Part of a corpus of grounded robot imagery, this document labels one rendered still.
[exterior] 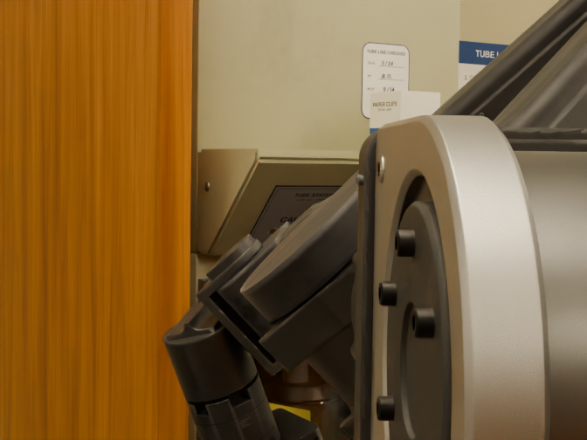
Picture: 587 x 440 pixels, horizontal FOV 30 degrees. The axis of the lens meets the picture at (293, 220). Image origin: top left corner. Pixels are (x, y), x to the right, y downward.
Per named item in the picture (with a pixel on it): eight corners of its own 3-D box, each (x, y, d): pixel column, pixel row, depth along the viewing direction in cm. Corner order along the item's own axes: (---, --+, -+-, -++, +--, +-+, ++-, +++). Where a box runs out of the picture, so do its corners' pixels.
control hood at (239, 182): (194, 253, 104) (195, 148, 104) (457, 244, 121) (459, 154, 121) (253, 264, 95) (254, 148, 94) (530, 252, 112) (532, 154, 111)
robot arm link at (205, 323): (146, 337, 78) (217, 322, 76) (180, 298, 85) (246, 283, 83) (178, 421, 80) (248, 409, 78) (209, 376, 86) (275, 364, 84)
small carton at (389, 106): (369, 152, 110) (369, 92, 110) (408, 153, 113) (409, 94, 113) (399, 152, 106) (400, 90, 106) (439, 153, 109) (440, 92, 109)
